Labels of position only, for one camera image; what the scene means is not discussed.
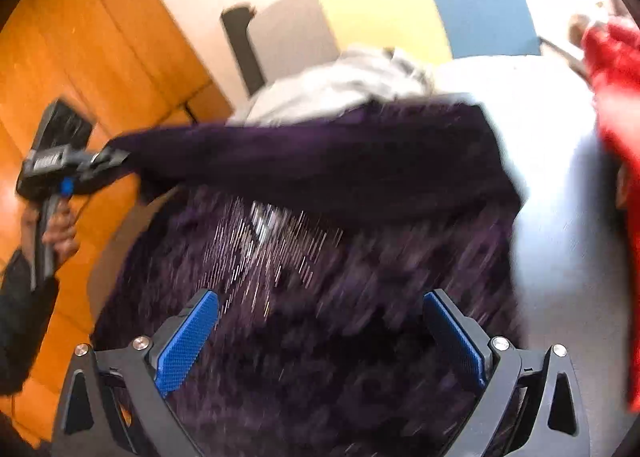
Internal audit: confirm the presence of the dark purple velvet garment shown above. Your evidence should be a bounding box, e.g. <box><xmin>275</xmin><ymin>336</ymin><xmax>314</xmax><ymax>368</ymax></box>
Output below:
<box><xmin>90</xmin><ymin>100</ymin><xmax>526</xmax><ymax>457</ymax></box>

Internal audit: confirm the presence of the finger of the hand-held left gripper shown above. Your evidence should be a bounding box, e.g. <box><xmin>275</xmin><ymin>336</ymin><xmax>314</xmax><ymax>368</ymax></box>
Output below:
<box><xmin>75</xmin><ymin>147</ymin><xmax>131</xmax><ymax>190</ymax></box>

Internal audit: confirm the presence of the person's left forearm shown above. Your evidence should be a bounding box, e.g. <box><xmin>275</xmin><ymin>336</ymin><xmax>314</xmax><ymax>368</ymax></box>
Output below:
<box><xmin>0</xmin><ymin>247</ymin><xmax>61</xmax><ymax>395</ymax></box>

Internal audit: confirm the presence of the orange wooden wardrobe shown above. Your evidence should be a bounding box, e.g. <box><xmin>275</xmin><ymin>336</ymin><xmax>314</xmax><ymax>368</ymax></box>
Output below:
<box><xmin>0</xmin><ymin>0</ymin><xmax>236</xmax><ymax>443</ymax></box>

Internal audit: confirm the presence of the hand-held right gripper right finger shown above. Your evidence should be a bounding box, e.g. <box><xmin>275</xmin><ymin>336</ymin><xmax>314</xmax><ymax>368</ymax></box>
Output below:
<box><xmin>422</xmin><ymin>288</ymin><xmax>591</xmax><ymax>457</ymax></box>

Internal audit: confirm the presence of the red knit sweater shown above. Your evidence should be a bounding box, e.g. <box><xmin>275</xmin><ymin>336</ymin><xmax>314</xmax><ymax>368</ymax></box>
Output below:
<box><xmin>580</xmin><ymin>17</ymin><xmax>640</xmax><ymax>413</ymax></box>

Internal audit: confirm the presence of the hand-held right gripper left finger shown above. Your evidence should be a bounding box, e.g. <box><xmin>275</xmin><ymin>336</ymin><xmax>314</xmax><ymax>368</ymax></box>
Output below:
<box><xmin>50</xmin><ymin>288</ymin><xmax>221</xmax><ymax>457</ymax></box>

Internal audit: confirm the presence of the person's left hand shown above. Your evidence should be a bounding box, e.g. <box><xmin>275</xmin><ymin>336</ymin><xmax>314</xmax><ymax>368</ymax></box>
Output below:
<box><xmin>42</xmin><ymin>200</ymin><xmax>79</xmax><ymax>264</ymax></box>

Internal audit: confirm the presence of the grey garment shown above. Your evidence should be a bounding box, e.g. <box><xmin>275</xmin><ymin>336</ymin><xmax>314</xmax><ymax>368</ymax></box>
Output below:
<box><xmin>227</xmin><ymin>44</ymin><xmax>436</xmax><ymax>128</ymax></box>

